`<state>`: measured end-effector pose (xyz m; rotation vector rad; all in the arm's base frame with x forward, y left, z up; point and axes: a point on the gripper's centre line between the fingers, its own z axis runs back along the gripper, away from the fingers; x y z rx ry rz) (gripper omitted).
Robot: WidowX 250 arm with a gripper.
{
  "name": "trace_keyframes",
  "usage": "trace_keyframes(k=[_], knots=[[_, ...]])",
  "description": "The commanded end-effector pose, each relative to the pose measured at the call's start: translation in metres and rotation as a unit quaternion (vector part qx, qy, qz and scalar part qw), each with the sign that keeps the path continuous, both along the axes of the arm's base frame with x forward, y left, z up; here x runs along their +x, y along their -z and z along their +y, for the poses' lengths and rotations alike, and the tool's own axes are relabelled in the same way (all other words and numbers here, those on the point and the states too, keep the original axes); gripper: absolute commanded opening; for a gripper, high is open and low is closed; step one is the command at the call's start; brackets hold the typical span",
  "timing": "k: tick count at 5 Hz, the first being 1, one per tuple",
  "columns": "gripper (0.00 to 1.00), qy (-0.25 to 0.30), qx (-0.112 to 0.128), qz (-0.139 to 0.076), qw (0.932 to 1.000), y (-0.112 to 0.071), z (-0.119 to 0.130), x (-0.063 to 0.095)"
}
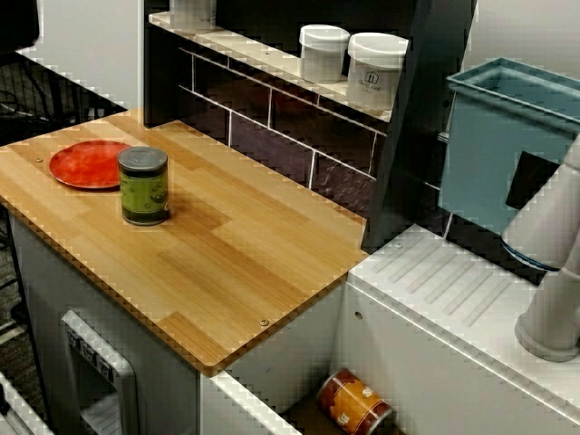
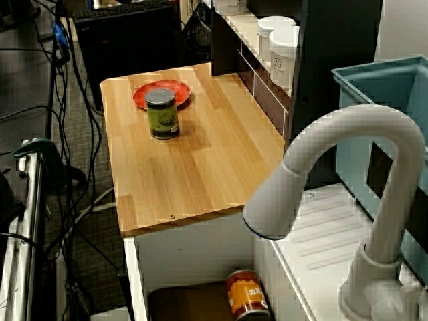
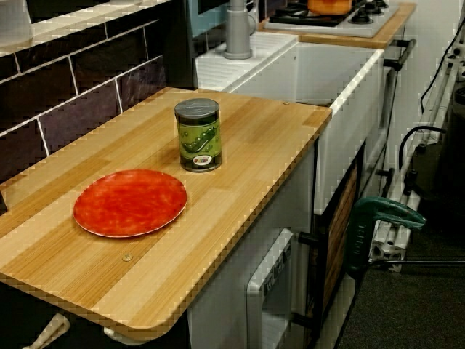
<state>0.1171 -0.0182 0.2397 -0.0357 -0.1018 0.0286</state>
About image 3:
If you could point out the green pea can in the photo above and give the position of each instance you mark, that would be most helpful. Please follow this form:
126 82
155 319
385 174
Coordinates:
200 140

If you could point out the orange red round plate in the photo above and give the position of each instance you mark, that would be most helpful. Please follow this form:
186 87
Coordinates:
130 203

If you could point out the grey toy dishwasher door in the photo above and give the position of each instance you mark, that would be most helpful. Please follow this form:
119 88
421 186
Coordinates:
261 291

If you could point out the white toy sink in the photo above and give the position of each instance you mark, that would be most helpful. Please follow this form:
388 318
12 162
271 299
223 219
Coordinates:
348 138

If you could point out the wooden slat crate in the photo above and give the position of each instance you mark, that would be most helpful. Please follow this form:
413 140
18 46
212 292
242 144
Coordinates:
339 236

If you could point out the dark upright kitchen panel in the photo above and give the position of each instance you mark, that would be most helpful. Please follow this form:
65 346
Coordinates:
181 54

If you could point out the white toy kitchen cabinet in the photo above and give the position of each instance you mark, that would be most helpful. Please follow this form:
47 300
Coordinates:
218 309

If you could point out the green bar clamp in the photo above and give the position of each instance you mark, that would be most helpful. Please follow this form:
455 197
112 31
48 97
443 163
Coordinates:
363 218

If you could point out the grey toy faucet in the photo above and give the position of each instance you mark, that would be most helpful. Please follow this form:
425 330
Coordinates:
238 32

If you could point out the blue plastic bin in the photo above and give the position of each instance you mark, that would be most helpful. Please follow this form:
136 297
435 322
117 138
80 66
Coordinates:
207 22

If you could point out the orange toy pot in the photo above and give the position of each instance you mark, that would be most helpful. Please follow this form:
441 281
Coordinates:
328 6

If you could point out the dark tiled backsplash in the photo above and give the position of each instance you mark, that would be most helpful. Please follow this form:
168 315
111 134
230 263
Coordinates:
54 91

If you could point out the grey toy stove top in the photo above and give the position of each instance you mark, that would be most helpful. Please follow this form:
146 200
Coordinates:
363 27

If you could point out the cream plastic hook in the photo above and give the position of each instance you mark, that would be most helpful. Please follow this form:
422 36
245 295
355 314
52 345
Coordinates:
54 325
116 334

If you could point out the black bin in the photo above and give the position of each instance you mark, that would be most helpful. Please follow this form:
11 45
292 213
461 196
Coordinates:
452 163

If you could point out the white plastic jar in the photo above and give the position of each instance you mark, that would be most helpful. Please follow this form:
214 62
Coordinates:
14 18

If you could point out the black metal crate frame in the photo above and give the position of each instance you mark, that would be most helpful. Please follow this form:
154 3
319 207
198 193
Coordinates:
319 261

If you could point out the aluminium extrusion frame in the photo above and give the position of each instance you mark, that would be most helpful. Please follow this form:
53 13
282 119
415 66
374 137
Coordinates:
387 251

